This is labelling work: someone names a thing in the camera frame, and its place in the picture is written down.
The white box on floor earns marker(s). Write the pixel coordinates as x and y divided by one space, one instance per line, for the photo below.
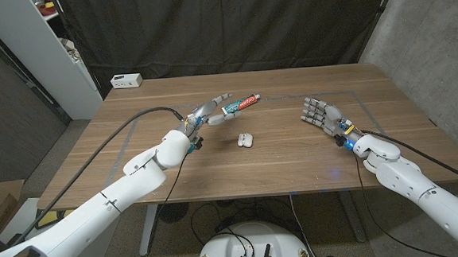
126 80

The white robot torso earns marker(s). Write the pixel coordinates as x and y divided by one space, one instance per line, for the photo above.
252 242

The brown cardboard box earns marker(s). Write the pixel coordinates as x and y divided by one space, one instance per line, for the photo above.
0 206

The white table leg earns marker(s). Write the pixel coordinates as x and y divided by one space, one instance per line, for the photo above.
151 237

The yellow black floor item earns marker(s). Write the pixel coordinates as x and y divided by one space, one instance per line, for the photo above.
49 218

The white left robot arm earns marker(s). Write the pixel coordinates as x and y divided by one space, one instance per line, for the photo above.
98 208

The round black floor fan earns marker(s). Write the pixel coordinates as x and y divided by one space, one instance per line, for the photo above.
174 211

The teal red toothpaste tube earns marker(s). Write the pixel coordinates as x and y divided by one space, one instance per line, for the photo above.
245 103

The white shelf cabinet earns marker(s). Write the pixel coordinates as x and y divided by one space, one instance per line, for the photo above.
37 48

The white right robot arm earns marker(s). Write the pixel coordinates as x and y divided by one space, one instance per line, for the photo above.
407 177

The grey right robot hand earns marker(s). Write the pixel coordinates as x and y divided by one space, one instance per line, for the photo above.
332 118

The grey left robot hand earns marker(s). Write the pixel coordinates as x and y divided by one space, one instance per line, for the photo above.
198 114

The black curtain backdrop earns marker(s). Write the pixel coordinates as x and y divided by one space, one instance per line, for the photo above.
226 25

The grey table leg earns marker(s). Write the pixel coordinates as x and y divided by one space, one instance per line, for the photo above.
352 216

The white AirPods case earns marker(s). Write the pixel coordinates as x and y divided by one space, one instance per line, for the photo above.
245 140

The red bowl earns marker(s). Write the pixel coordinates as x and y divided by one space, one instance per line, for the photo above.
47 10

